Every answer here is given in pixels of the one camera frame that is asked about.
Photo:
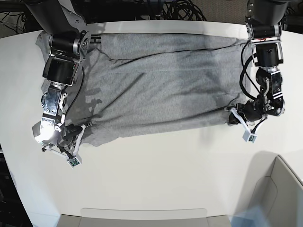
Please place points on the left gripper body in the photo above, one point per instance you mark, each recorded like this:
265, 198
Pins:
258, 111

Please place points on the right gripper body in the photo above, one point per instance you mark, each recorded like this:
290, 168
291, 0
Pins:
49, 135

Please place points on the grey T-shirt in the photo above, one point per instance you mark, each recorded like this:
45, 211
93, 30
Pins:
136, 84

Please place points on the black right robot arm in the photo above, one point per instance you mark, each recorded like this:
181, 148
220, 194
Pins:
68, 48

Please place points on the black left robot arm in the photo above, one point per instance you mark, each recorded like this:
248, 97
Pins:
263, 23

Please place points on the grey bin at right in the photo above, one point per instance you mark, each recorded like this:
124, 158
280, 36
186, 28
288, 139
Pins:
277, 200

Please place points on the grey chair back front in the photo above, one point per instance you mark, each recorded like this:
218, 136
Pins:
90, 217

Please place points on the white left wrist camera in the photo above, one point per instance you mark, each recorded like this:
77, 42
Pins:
249, 136

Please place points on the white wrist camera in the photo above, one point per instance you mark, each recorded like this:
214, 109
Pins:
249, 136
75, 161

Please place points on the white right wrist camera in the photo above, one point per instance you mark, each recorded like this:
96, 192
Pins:
75, 161

